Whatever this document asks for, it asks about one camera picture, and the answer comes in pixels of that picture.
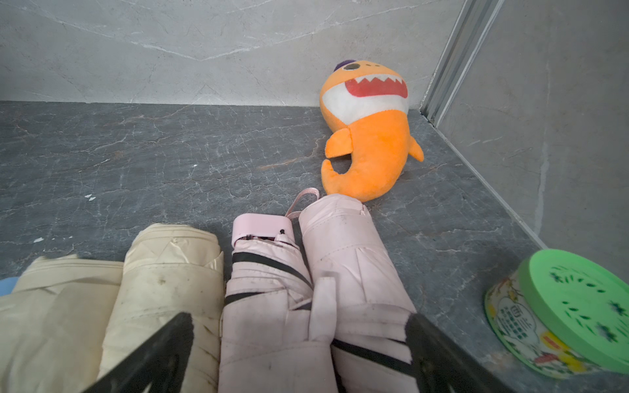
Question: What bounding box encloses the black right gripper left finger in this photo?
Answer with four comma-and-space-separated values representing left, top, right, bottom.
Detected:
85, 312, 194, 393

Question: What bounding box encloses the orange shark plush toy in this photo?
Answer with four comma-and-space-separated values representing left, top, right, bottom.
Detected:
319, 60, 424, 202

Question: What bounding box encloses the green lidded round tin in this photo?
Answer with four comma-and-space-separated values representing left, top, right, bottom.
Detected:
484, 249, 628, 379

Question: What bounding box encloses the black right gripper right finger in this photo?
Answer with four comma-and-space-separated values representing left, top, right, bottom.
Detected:
406, 314, 512, 393

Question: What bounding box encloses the beige folded umbrella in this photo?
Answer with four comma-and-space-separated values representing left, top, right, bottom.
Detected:
1, 255, 123, 392
99, 224, 224, 392

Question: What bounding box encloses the pink folded umbrella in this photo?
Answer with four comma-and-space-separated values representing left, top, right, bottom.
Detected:
288, 194, 419, 392
218, 213, 337, 392

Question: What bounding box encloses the pink folded umbrella right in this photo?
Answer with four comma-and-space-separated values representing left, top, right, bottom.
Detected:
288, 194, 419, 392

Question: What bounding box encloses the pink folded umbrella left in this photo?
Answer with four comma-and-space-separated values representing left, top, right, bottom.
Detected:
218, 213, 337, 392

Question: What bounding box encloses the beige folded umbrella left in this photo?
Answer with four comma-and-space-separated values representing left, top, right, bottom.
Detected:
1, 255, 123, 392

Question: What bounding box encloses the beige folded umbrella right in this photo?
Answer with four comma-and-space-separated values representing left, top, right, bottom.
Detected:
99, 224, 224, 392

